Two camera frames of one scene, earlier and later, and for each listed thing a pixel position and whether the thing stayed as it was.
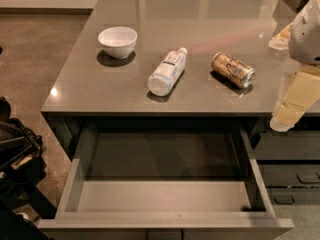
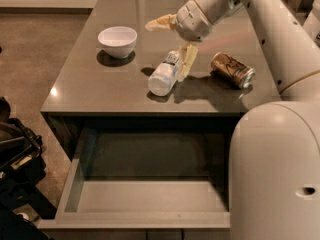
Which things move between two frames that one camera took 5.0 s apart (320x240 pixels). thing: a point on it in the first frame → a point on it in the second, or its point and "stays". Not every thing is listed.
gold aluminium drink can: x=233 y=69 stays
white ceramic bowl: x=118 y=41 stays
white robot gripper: x=306 y=34 → x=191 y=21
